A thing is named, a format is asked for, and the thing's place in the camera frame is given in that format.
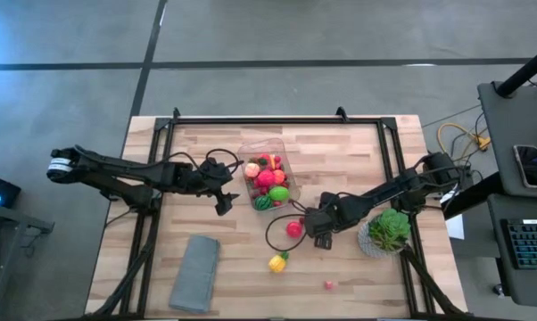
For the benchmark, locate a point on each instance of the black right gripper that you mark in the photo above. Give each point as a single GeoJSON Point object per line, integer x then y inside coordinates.
{"type": "Point", "coordinates": [328, 216]}

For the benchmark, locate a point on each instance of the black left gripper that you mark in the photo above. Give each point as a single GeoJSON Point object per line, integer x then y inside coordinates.
{"type": "Point", "coordinates": [210, 176]}

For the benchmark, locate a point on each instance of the red tomato toy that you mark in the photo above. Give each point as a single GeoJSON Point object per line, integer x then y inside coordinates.
{"type": "Point", "coordinates": [294, 229]}

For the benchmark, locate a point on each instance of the green striped watermelon toy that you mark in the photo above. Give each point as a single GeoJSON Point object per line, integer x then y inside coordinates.
{"type": "Point", "coordinates": [263, 203]}

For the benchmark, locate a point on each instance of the pink peach toy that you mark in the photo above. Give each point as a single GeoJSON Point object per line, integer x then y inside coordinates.
{"type": "Point", "coordinates": [252, 170]}

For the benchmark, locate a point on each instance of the small pink cube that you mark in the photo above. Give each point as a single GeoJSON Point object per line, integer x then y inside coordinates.
{"type": "Point", "coordinates": [329, 285]}

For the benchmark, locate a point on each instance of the dark red strawberry toy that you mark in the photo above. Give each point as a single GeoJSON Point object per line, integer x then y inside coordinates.
{"type": "Point", "coordinates": [253, 161]}

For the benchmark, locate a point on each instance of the bright green lime toy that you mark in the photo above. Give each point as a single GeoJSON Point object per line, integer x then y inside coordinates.
{"type": "Point", "coordinates": [278, 193]}

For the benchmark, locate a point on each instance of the large red strawberry toy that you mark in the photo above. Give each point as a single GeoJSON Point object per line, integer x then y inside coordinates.
{"type": "Point", "coordinates": [263, 158]}

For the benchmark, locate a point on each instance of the clear plastic tupperware container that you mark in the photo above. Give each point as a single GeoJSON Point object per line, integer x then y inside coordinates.
{"type": "Point", "coordinates": [250, 149]}

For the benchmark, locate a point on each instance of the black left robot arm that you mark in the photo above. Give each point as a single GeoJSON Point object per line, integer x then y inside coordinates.
{"type": "Point", "coordinates": [130, 168]}

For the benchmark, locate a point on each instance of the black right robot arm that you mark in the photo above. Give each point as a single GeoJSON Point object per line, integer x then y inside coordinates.
{"type": "Point", "coordinates": [384, 191]}

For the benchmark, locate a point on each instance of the green succulent in white pot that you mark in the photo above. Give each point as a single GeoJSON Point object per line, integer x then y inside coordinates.
{"type": "Point", "coordinates": [389, 229]}

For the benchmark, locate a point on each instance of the grey folded cloth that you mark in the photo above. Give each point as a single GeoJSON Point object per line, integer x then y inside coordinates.
{"type": "Point", "coordinates": [195, 276]}

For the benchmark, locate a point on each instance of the white paper sheet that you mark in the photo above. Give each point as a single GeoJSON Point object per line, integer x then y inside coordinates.
{"type": "Point", "coordinates": [456, 227]}

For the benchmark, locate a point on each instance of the black metal beam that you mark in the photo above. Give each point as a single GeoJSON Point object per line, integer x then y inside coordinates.
{"type": "Point", "coordinates": [482, 191]}

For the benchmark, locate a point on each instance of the dark metal stand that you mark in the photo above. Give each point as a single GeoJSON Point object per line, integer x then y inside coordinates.
{"type": "Point", "coordinates": [27, 221]}

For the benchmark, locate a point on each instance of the backlit computer keyboard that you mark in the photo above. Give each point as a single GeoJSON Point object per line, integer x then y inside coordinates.
{"type": "Point", "coordinates": [531, 245]}

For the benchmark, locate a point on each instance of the dark grey keyboard desk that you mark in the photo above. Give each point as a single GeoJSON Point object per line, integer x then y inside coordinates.
{"type": "Point", "coordinates": [531, 285]}

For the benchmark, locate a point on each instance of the black smartphone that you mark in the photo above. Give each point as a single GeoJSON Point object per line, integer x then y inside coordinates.
{"type": "Point", "coordinates": [529, 171]}

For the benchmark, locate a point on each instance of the black computer with blue light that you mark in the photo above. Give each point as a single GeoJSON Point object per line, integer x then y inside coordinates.
{"type": "Point", "coordinates": [5, 189]}

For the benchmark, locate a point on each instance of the black metal pole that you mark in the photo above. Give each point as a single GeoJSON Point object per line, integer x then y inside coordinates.
{"type": "Point", "coordinates": [525, 71]}

